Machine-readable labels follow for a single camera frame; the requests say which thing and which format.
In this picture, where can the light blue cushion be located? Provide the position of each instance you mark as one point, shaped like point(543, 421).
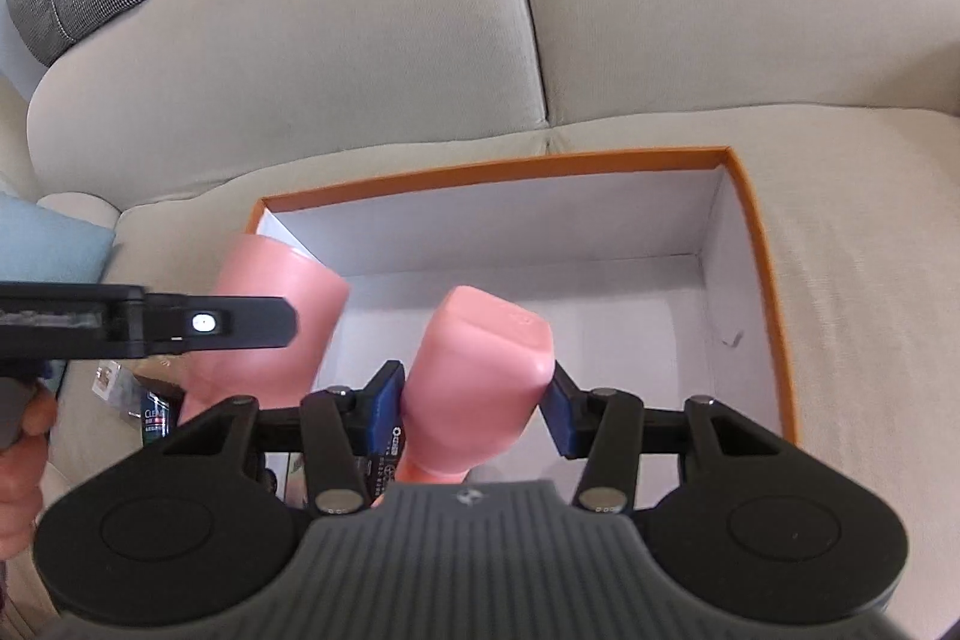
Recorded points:
point(38, 245)

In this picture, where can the orange white cardboard box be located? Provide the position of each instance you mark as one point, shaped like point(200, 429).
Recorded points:
point(650, 266)

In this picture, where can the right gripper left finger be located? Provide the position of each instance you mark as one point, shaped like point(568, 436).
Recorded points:
point(339, 427)

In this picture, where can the pink bottle orange cap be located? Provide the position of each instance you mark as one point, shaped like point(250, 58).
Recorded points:
point(482, 366)

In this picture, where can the silver clear small box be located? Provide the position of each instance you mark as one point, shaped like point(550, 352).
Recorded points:
point(115, 385)

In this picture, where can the pink bottle with cap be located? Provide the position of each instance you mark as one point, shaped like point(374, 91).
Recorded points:
point(260, 267)

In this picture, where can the beige fabric sofa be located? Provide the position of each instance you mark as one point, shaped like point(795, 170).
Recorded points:
point(172, 121)

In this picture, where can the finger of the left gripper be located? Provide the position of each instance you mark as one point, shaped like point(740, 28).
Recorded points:
point(177, 324)

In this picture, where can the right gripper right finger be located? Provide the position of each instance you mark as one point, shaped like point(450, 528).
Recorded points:
point(604, 430)

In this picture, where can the person left hand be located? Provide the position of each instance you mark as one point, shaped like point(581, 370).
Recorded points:
point(21, 471)

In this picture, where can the blue rectangular box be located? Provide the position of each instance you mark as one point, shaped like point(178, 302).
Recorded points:
point(159, 415)

